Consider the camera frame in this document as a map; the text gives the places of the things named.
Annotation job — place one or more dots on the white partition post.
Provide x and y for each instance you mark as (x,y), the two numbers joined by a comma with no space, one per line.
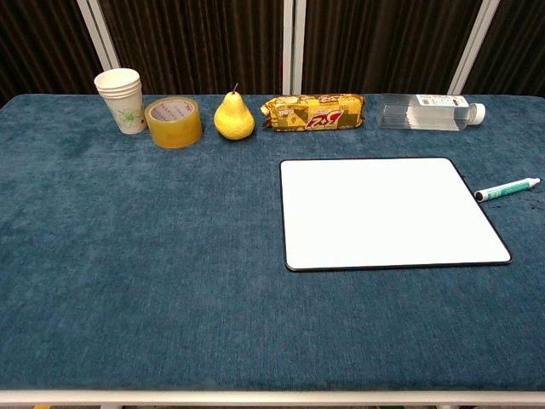
(294,47)
(95,30)
(474,47)

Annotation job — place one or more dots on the clear brown packing tape roll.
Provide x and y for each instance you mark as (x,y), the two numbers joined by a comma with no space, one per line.
(174,132)

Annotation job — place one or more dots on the green marker pen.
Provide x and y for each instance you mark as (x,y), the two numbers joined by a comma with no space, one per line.
(506,189)

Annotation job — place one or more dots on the blue table cloth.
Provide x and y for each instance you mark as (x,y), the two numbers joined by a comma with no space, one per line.
(149,255)

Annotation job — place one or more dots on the white paper cup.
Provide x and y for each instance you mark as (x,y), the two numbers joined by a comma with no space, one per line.
(117,79)
(137,90)
(138,94)

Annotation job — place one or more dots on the white table frame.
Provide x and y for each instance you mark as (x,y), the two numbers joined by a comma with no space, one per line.
(272,397)

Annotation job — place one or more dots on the dark corrugated partition panel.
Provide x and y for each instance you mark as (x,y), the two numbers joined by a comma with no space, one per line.
(519,42)
(383,42)
(191,42)
(42,42)

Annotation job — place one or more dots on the yellow biscuit packet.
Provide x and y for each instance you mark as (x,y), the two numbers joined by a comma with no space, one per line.
(315,111)

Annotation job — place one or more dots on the clear plastic water bottle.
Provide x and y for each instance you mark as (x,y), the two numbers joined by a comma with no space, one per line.
(421,113)

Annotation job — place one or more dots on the white drawing board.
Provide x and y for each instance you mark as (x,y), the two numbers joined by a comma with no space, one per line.
(383,213)

